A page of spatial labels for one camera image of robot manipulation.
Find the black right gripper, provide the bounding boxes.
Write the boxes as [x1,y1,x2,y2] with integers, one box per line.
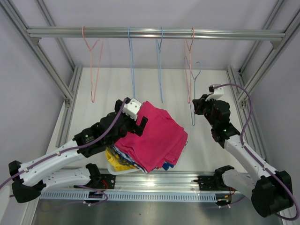
[193,94,218,128]

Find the light blue hanger magenta trousers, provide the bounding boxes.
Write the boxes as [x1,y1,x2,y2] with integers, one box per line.
[187,61,201,127]

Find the yellow trousers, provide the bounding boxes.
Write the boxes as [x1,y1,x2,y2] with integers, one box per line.
[105,147,137,172]

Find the light blue hanger camo trousers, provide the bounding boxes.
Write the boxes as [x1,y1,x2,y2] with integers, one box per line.
[127,27,136,98]

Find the blue white patterned trousers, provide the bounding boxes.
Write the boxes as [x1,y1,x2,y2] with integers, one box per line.
[112,146,174,173]

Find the pink wire hanger blue trousers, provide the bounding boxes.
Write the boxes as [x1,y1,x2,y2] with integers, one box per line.
[184,27,195,104]

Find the light blue hanger orange trousers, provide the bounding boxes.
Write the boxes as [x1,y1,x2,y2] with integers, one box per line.
[156,27,164,103]

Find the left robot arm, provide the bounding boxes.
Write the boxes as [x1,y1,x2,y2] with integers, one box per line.
[8,98,148,203]

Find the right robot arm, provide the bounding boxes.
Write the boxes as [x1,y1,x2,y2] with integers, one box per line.
[192,94,297,218]

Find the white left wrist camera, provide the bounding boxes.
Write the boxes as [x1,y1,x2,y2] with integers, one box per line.
[122,98,142,121]

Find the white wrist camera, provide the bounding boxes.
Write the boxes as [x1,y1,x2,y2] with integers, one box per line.
[205,84,224,101]
[122,98,142,121]

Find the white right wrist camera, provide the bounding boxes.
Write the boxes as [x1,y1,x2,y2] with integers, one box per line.
[205,84,224,101]

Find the right aluminium frame posts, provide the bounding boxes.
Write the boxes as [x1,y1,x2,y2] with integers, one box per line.
[226,0,300,159]

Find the aluminium frame posts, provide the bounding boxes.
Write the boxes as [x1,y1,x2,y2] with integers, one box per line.
[226,0,300,159]
[0,0,83,147]

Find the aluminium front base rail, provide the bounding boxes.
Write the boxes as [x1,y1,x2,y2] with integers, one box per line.
[30,167,230,193]

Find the white slotted cable duct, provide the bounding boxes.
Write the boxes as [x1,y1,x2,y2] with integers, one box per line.
[40,190,217,203]

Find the left aluminium frame posts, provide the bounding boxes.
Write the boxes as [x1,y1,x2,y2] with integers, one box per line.
[0,0,83,147]

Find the aluminium hanging rail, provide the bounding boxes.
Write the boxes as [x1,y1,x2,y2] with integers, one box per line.
[27,27,285,41]

